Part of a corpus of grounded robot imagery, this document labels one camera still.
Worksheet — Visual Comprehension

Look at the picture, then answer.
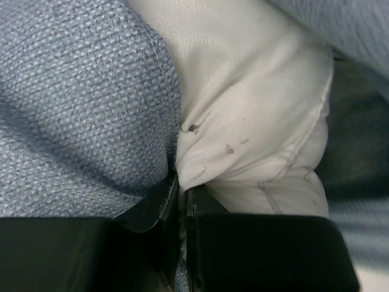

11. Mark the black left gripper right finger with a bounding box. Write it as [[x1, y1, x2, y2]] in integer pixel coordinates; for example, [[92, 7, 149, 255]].
[[187, 187, 360, 292]]

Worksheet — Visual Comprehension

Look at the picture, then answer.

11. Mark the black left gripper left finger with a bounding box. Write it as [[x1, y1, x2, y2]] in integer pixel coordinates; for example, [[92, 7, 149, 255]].
[[1, 176, 180, 291]]

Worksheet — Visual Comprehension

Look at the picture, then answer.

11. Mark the blue-grey pillowcase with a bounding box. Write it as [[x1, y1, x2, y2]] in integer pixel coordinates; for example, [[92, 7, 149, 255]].
[[1, 1, 388, 291]]

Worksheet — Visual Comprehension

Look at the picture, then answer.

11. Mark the white pillow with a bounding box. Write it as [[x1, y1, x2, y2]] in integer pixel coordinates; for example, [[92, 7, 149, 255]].
[[130, 1, 334, 217]]

